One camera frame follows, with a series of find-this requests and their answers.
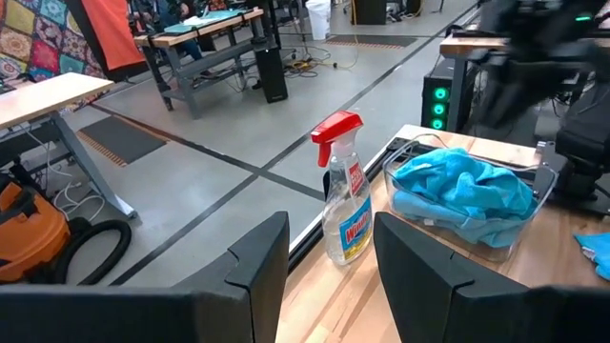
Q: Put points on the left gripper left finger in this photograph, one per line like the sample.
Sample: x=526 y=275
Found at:
x=190 y=314

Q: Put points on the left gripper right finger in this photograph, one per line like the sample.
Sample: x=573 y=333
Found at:
x=453 y=309

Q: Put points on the blue microfiber towel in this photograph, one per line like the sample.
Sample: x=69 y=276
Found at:
x=457 y=181
x=598 y=257
x=476 y=233

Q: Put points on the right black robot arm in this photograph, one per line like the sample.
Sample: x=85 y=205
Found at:
x=581 y=143

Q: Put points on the clear plastic basket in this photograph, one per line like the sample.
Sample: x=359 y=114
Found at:
x=538 y=209

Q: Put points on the Windex bottle red trigger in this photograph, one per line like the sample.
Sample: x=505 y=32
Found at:
x=348 y=214

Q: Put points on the orange vacuum cleaner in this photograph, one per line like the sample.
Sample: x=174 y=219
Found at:
x=28 y=228

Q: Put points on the black floor mat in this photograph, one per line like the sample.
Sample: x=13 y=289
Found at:
x=121 y=139
x=372 y=40

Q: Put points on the computer tower green fans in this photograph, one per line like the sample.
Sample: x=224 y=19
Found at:
x=438 y=100

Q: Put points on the black computer tower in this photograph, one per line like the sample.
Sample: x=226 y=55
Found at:
x=271 y=71

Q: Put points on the wooden desk gray legs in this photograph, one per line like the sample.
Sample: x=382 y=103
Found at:
x=43 y=95
x=209 y=28

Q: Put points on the wooden desk black legs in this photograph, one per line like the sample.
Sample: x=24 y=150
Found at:
x=469 y=45

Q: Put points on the person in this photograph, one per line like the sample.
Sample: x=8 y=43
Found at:
x=190 y=47

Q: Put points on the orange fabric panel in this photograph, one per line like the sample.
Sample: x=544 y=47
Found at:
x=114 y=33

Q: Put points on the colourful patchwork quilt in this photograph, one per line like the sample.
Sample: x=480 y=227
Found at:
x=28 y=43

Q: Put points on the white bin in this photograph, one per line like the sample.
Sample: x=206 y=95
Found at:
x=318 y=19

